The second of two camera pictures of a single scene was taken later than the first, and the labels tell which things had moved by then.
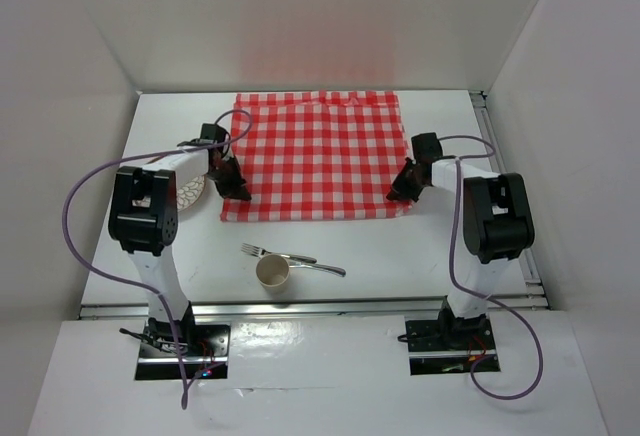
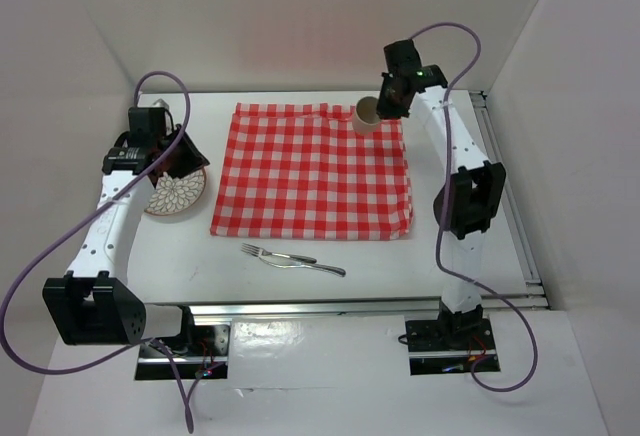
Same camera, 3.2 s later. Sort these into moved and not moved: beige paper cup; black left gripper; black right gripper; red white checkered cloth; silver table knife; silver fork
Moved: red white checkered cloth; black right gripper; beige paper cup; black left gripper
Not moved: silver fork; silver table knife
